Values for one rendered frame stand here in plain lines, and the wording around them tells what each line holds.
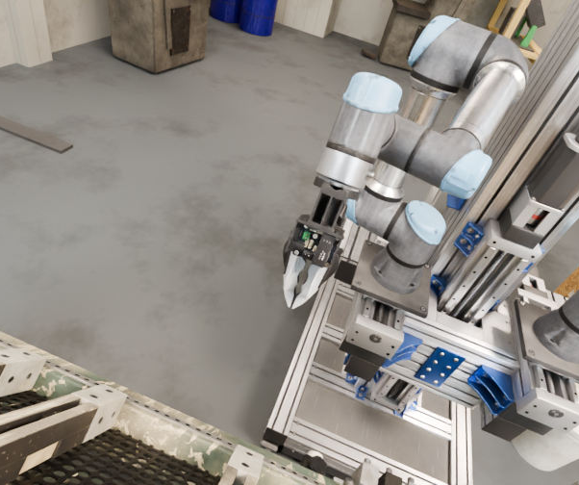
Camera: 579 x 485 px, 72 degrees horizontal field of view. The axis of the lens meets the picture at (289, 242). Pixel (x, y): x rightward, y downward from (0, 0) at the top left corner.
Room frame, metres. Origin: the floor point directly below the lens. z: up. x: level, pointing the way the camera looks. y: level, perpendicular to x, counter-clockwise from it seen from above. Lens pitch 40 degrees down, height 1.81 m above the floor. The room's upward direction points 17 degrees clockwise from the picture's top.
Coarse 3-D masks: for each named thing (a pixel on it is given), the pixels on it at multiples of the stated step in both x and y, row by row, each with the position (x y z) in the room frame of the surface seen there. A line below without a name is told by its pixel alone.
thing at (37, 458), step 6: (54, 444) 0.21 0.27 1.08; (42, 450) 0.19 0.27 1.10; (48, 450) 0.20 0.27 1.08; (30, 456) 0.18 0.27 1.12; (36, 456) 0.18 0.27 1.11; (42, 456) 0.19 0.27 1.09; (48, 456) 0.20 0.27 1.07; (30, 462) 0.17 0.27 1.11; (36, 462) 0.18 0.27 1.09; (24, 468) 0.16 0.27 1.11; (30, 468) 0.17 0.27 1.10
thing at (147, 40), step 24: (120, 0) 4.19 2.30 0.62; (144, 0) 4.11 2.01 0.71; (168, 0) 4.27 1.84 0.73; (192, 0) 4.70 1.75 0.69; (120, 24) 4.20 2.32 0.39; (144, 24) 4.12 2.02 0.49; (168, 24) 4.28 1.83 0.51; (192, 24) 4.72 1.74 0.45; (120, 48) 4.22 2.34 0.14; (144, 48) 4.13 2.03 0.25; (168, 48) 4.29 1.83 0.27; (192, 48) 4.75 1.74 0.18
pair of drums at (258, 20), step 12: (216, 0) 6.90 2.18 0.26; (228, 0) 6.89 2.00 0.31; (240, 0) 7.01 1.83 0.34; (252, 0) 6.67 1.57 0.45; (264, 0) 6.69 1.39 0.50; (276, 0) 6.87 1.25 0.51; (216, 12) 6.89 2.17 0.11; (228, 12) 6.89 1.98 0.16; (240, 12) 6.81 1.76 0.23; (252, 12) 6.66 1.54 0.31; (264, 12) 6.71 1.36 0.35; (240, 24) 6.75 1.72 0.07; (252, 24) 6.66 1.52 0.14; (264, 24) 6.73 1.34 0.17; (264, 36) 6.77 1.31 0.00
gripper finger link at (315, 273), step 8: (312, 264) 0.46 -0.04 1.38; (312, 272) 0.46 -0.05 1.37; (320, 272) 0.46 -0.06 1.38; (312, 280) 0.44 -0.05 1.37; (320, 280) 0.45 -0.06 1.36; (304, 288) 0.44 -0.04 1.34; (312, 288) 0.42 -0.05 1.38; (296, 296) 0.44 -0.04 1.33; (304, 296) 0.43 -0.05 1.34; (296, 304) 0.43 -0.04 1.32
